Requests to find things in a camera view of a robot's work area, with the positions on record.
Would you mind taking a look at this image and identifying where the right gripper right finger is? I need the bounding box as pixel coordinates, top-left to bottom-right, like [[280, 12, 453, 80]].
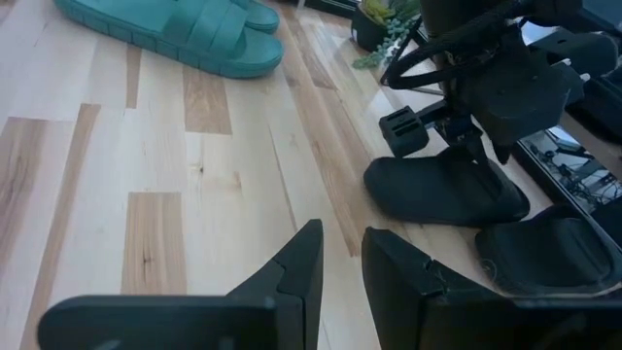
[[361, 227, 622, 350]]

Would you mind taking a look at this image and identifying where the green rubber slide sandal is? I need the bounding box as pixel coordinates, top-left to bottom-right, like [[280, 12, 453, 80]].
[[52, 0, 286, 80], [231, 0, 282, 35]]

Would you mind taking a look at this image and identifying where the black aluminium table frame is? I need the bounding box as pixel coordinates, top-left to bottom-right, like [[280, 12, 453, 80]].
[[291, 0, 622, 237]]

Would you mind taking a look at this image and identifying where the thick black gripper cable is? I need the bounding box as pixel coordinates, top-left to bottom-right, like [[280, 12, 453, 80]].
[[381, 18, 492, 91]]

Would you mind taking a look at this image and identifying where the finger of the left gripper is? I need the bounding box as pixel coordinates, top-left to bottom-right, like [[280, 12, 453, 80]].
[[490, 140, 512, 166], [439, 116, 490, 164]]

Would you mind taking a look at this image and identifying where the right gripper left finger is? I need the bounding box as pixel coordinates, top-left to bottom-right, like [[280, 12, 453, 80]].
[[37, 218, 326, 350]]

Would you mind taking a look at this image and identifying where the black rubber slide sandal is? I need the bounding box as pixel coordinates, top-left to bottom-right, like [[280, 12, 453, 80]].
[[363, 145, 532, 228], [474, 203, 622, 298]]

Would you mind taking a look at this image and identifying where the potted succulent plant black pot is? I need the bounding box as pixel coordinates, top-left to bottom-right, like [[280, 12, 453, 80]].
[[350, 0, 423, 70]]

